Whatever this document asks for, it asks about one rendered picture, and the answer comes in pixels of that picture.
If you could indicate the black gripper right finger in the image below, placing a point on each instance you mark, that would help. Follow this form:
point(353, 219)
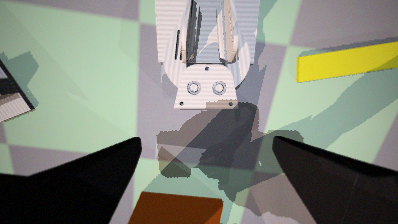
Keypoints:
point(338, 189)

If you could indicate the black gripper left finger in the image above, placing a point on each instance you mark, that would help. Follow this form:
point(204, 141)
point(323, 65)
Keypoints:
point(86, 190)

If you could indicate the grey metal plate with two round holes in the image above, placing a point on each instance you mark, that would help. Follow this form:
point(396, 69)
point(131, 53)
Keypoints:
point(206, 97)

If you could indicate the yellow flat bar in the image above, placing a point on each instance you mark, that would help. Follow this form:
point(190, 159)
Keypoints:
point(347, 62)

